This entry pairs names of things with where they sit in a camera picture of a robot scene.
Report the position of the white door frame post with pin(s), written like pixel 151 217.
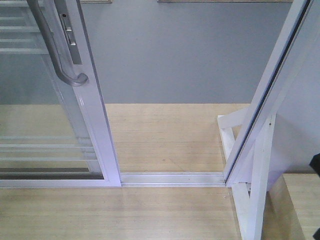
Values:
pixel 296 41

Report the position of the silver door lock plate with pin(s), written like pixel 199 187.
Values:
pixel 70 38

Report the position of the light wooden box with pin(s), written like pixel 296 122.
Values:
pixel 292 208

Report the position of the white triangular support bracket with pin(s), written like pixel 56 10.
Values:
pixel 250 204

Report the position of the grey metal door handle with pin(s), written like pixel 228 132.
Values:
pixel 51 46

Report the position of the white sliding glass door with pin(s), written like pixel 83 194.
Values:
pixel 52 135

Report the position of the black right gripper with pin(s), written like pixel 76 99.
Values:
pixel 315 163

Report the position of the aluminium door floor track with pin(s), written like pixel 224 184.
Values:
pixel 173 179

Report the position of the wooden platform board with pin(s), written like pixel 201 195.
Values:
pixel 149 137

